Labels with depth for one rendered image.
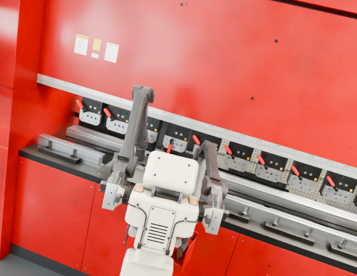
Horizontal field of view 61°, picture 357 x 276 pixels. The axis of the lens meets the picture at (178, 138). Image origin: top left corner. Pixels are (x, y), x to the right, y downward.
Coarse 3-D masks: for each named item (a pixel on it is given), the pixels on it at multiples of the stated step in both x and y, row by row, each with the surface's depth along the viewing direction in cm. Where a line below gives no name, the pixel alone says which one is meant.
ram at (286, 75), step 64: (64, 0) 188; (128, 0) 179; (192, 0) 170; (256, 0) 163; (64, 64) 198; (128, 64) 188; (192, 64) 179; (256, 64) 170; (320, 64) 163; (192, 128) 188; (256, 128) 179; (320, 128) 170
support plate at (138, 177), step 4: (136, 168) 197; (136, 172) 191; (140, 172) 192; (144, 172) 193; (136, 176) 186; (140, 176) 187; (128, 180) 180; (132, 180) 180; (136, 180) 181; (140, 180) 182
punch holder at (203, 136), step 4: (200, 132) 187; (200, 136) 188; (204, 136) 187; (208, 136) 187; (212, 136) 186; (200, 140) 188; (204, 140) 188; (208, 140) 187; (212, 140) 187; (216, 140) 186; (220, 140) 185; (196, 144) 190; (200, 144) 189; (220, 144) 190; (216, 152) 188; (216, 156) 188
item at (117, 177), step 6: (114, 174) 130; (120, 174) 130; (108, 180) 128; (114, 180) 127; (120, 180) 127; (126, 180) 132; (102, 186) 127; (120, 186) 126; (126, 186) 126; (102, 192) 132
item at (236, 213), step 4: (204, 200) 198; (224, 208) 195; (232, 212) 192; (236, 212) 193; (228, 216) 191; (232, 216) 191; (236, 216) 190; (240, 216) 190; (244, 216) 191; (248, 216) 192; (240, 220) 190; (244, 220) 189; (248, 220) 189
